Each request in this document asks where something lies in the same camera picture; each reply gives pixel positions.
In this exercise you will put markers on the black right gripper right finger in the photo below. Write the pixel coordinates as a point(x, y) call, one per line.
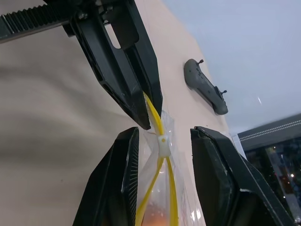
point(216, 179)

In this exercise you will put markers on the toy hamburger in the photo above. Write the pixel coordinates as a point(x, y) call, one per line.
point(155, 219)

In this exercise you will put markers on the clear bag with yellow zipper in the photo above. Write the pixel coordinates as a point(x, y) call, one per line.
point(162, 143)

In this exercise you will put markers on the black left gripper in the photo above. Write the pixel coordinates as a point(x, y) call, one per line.
point(35, 21)

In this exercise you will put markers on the grey handheld controller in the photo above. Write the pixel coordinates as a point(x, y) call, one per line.
point(204, 87)

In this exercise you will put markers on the dark glass-fronted cabinet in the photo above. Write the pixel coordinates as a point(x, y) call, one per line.
point(270, 134)

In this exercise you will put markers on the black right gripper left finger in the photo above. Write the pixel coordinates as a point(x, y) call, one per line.
point(110, 183)

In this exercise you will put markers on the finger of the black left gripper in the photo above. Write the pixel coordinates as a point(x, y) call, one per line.
point(113, 77)
point(148, 66)

